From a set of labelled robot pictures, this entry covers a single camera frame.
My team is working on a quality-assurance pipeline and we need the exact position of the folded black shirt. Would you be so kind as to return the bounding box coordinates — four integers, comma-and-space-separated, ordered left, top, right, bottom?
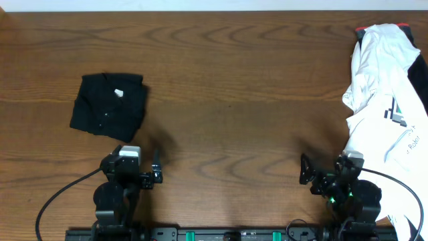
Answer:
70, 73, 148, 143

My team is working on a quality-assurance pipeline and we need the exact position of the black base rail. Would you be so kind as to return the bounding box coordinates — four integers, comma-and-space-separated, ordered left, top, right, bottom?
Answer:
65, 227, 398, 241

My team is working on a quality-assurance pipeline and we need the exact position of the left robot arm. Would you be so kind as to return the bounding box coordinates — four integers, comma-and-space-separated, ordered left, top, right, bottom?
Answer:
90, 145, 163, 241

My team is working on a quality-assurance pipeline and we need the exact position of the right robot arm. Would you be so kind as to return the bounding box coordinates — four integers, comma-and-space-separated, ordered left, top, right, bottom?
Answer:
299, 153, 382, 240

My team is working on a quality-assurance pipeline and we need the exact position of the black garment with red trim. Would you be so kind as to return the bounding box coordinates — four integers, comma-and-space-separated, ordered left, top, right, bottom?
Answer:
355, 23, 427, 119

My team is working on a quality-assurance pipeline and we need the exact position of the white robot-print t-shirt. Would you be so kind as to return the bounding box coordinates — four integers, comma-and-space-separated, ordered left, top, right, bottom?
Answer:
342, 23, 427, 240

